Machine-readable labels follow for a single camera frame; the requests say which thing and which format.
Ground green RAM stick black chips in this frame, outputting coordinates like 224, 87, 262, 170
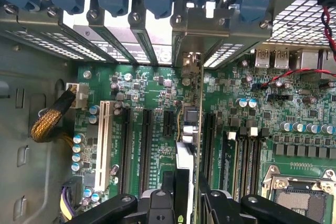
220, 140, 238, 204

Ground long black expansion slot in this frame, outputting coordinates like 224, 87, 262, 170
118, 106, 133, 196
138, 108, 154, 200
203, 112, 217, 186

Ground silver CPU socket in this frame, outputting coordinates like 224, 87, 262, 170
262, 165, 336, 224

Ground white PCI expansion slot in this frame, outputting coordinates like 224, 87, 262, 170
94, 100, 116, 193

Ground short black expansion slot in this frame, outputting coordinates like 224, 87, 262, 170
163, 109, 176, 139

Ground green Dell motherboard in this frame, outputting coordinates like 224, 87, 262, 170
73, 48, 336, 224

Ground white power connector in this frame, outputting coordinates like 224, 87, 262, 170
65, 82, 90, 111

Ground silver USB port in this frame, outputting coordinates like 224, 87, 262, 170
254, 48, 271, 69
273, 48, 290, 70

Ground silver vented slot cover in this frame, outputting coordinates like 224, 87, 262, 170
0, 5, 85, 61
130, 11, 160, 65
47, 7, 114, 62
88, 8, 132, 63
203, 28, 274, 69

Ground silver rear port block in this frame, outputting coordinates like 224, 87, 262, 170
289, 48, 320, 74
319, 49, 336, 79

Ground open silver PC case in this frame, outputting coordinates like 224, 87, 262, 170
0, 0, 336, 224

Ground purple yellow wire connector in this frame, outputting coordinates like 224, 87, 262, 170
59, 175, 85, 222

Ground yellow black braided cable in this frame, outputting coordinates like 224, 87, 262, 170
30, 87, 77, 151

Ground red black twisted wire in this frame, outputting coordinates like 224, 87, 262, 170
261, 6, 336, 90

